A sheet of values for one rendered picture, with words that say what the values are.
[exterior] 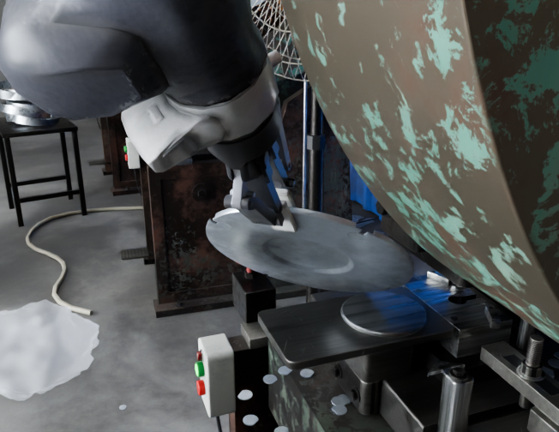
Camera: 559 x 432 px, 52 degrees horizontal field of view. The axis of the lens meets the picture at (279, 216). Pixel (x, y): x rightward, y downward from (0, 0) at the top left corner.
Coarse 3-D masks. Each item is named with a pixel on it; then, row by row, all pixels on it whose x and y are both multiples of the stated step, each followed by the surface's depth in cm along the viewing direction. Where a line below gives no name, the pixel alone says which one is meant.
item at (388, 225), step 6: (378, 204) 81; (378, 210) 81; (384, 210) 80; (384, 216) 82; (390, 216) 80; (384, 222) 83; (390, 222) 81; (384, 228) 83; (390, 228) 81; (396, 228) 80; (390, 234) 81; (396, 234) 80; (402, 234) 78; (402, 240) 78; (408, 240) 77; (408, 246) 77; (414, 246) 76; (420, 246) 75; (420, 252) 76
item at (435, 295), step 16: (416, 288) 91; (432, 288) 91; (448, 288) 91; (464, 288) 91; (432, 304) 86; (448, 304) 86; (464, 304) 86; (480, 304) 86; (448, 320) 82; (464, 320) 82; (480, 320) 82; (512, 320) 82; (464, 336) 80; (480, 336) 81; (496, 336) 82; (464, 352) 81; (480, 352) 82
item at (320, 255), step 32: (256, 224) 72; (320, 224) 67; (352, 224) 66; (256, 256) 84; (288, 256) 83; (320, 256) 80; (352, 256) 75; (384, 256) 72; (320, 288) 92; (352, 288) 88; (384, 288) 84
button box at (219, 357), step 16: (208, 336) 106; (224, 336) 106; (208, 352) 101; (224, 352) 101; (208, 368) 101; (224, 368) 102; (208, 384) 102; (224, 384) 103; (208, 400) 103; (224, 400) 104; (208, 416) 105
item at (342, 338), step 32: (288, 320) 82; (320, 320) 82; (352, 320) 81; (384, 320) 81; (416, 320) 81; (288, 352) 74; (320, 352) 74; (352, 352) 75; (384, 352) 79; (352, 384) 84
